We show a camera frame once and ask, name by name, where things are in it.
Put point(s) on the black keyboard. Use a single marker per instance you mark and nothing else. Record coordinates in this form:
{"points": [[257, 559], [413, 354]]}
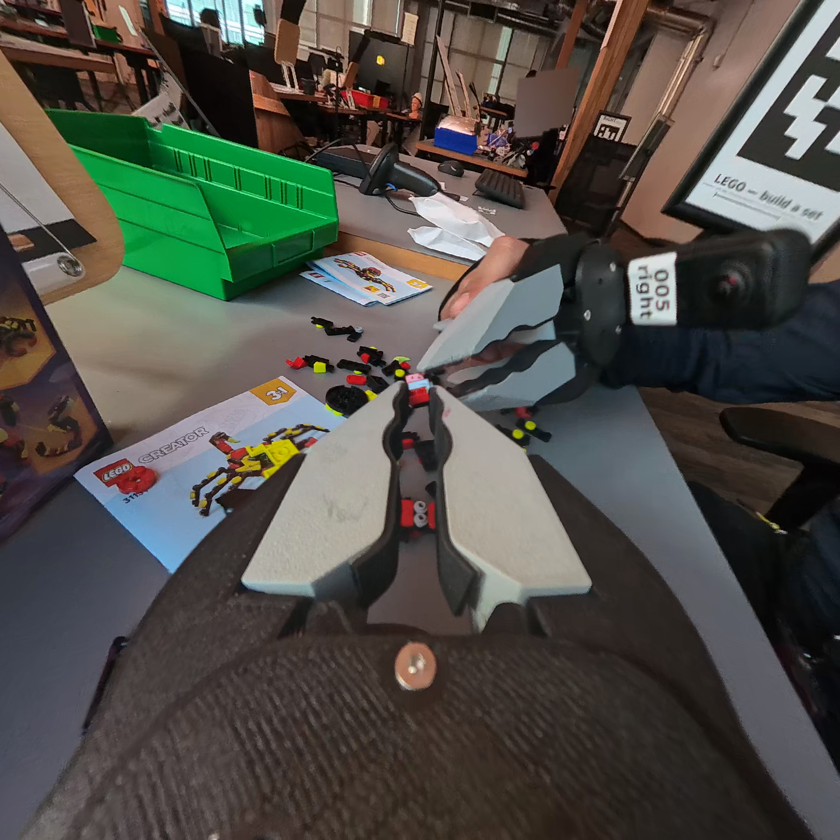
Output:
{"points": [[502, 188]]}

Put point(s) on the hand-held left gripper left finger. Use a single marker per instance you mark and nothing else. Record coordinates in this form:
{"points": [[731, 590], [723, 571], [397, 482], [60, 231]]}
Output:
{"points": [[328, 525]]}

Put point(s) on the green plastic bin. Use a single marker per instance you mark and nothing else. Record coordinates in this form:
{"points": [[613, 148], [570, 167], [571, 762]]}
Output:
{"points": [[197, 210]]}

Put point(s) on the black office chair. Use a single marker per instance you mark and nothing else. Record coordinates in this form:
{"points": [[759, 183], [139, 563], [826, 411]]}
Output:
{"points": [[788, 446]]}

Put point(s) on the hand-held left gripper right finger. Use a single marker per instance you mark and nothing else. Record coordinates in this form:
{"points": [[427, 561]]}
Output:
{"points": [[512, 525]]}

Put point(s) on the crumpled white paper bag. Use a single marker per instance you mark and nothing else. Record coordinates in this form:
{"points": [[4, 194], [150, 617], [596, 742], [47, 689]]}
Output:
{"points": [[453, 226]]}

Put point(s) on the person's right forearm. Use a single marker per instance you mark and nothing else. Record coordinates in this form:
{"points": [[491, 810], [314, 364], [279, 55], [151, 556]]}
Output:
{"points": [[735, 361]]}

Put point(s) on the pile of lego pieces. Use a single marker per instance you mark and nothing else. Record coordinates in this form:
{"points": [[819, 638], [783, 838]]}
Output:
{"points": [[348, 398]]}

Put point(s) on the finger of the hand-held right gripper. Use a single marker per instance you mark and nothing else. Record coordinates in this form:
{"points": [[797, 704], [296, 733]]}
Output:
{"points": [[519, 381], [492, 315]]}

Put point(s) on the black barcode scanner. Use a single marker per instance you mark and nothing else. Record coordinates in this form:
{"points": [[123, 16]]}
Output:
{"points": [[387, 168]]}

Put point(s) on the open spider instruction booklet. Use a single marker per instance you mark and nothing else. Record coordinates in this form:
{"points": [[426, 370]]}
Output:
{"points": [[184, 486]]}

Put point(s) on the person's right hand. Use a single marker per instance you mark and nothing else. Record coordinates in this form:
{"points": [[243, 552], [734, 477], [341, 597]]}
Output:
{"points": [[486, 269]]}

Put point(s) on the small marker sign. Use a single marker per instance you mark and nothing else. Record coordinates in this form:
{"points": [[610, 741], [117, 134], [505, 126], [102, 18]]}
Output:
{"points": [[609, 129]]}

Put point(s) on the purple lego set box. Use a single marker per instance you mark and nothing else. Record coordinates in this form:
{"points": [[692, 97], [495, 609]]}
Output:
{"points": [[33, 394]]}

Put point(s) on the red brown lego body assembly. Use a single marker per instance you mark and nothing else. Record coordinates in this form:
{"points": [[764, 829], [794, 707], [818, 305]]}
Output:
{"points": [[420, 512]]}

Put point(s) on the closed instruction booklet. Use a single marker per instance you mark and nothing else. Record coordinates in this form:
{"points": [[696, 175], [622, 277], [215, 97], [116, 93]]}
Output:
{"points": [[368, 278]]}

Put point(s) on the framed marker sign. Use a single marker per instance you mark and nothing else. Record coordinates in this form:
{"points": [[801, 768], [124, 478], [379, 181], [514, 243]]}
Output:
{"points": [[761, 118]]}

